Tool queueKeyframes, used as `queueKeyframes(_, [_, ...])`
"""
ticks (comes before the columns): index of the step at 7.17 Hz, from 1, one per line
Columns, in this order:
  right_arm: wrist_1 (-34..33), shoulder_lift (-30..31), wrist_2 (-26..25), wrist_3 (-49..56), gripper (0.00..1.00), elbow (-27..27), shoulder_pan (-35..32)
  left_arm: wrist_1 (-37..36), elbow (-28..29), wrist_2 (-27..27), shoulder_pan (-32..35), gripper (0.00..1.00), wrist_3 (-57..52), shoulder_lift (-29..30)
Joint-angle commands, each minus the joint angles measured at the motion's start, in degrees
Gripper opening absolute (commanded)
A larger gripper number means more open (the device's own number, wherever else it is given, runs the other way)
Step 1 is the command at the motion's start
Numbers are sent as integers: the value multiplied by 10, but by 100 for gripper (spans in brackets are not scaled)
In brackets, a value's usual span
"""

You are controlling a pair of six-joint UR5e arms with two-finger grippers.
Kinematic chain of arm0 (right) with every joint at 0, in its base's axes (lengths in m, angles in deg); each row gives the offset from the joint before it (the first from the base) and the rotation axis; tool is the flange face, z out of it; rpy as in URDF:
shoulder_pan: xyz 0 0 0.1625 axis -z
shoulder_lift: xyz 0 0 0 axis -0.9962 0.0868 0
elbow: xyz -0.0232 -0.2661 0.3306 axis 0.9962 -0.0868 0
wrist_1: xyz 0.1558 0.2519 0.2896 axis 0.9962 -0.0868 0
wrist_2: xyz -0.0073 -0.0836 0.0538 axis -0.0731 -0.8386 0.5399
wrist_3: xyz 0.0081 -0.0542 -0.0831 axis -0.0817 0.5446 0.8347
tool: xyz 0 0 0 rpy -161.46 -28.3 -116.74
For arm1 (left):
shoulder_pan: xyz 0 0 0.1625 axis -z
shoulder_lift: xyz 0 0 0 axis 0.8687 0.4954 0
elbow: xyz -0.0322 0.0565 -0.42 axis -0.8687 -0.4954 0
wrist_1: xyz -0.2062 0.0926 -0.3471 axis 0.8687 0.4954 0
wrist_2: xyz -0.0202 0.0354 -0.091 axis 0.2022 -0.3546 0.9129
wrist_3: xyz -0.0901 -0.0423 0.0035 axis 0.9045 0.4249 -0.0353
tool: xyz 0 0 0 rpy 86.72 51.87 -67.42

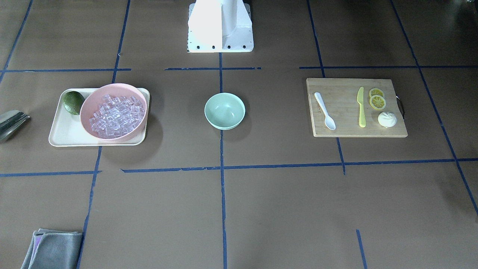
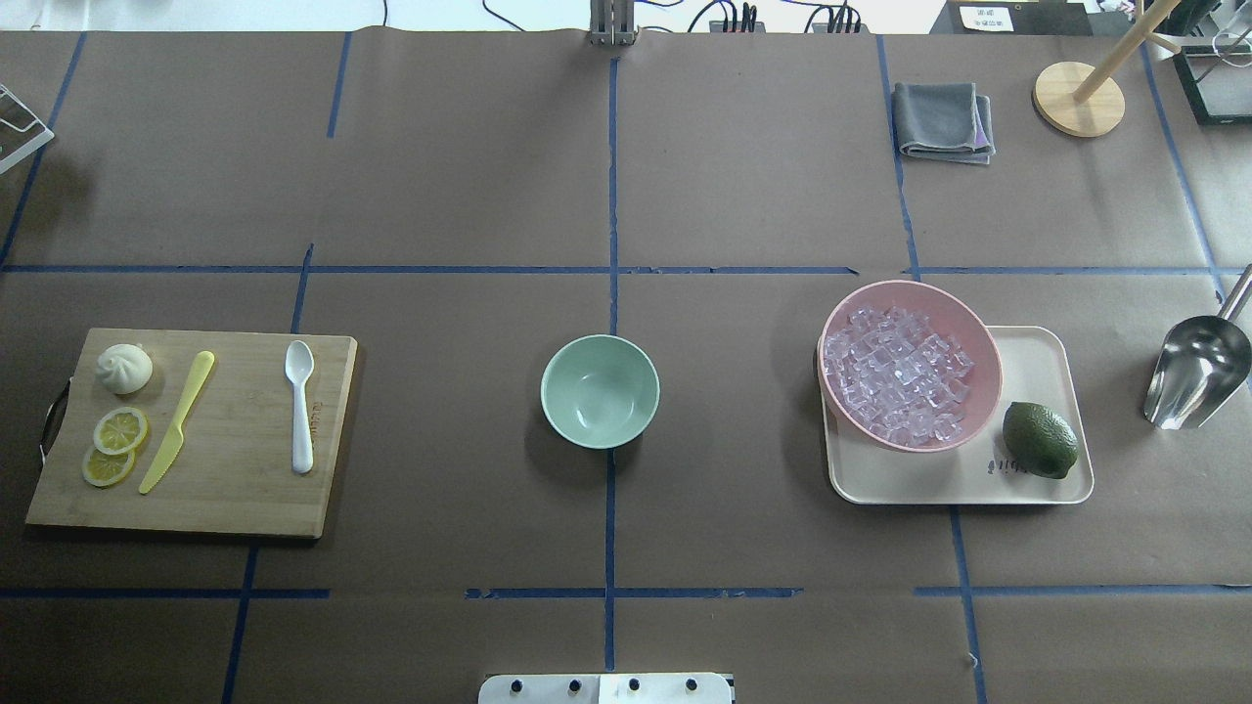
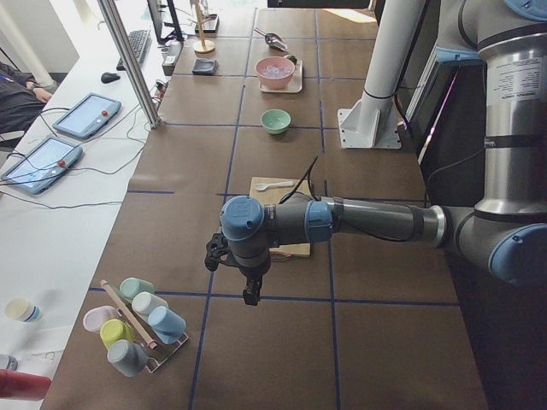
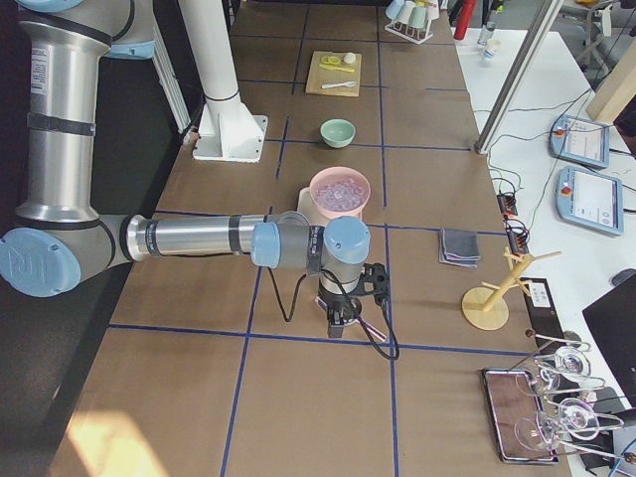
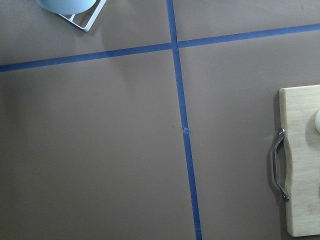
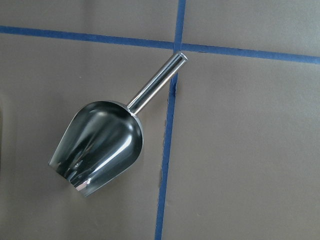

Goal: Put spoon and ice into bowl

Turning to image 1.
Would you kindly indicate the white plastic spoon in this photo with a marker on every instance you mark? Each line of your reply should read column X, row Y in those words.
column 328, row 120

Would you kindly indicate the mint green bowl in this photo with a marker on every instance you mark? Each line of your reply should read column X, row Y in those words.
column 224, row 111

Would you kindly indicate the clear ice cubes pile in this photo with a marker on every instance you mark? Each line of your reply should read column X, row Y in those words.
column 117, row 116

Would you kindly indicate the pink bowl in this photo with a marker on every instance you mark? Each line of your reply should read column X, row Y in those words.
column 117, row 89

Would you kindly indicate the metal ice scoop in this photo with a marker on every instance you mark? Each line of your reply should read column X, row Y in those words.
column 10, row 122

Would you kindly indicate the yellow plastic knife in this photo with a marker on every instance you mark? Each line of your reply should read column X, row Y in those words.
column 360, row 101

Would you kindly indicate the lower lemon slice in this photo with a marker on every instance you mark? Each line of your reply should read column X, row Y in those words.
column 377, row 102

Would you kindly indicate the lemon slice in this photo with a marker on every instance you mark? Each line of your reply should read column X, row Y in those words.
column 377, row 102
column 376, row 91

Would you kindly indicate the upper lemon slice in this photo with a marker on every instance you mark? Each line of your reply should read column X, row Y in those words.
column 376, row 91

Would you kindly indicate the cream rectangular tray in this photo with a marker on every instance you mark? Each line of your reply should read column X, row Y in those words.
column 67, row 129

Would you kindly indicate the white garlic bulb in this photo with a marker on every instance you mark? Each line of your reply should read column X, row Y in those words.
column 387, row 119

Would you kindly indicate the green avocado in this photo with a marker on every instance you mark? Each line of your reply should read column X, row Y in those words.
column 72, row 102

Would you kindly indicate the grey folded cloth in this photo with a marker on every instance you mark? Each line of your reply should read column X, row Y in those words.
column 53, row 249

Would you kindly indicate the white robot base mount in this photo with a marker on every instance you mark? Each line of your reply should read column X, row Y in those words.
column 220, row 26

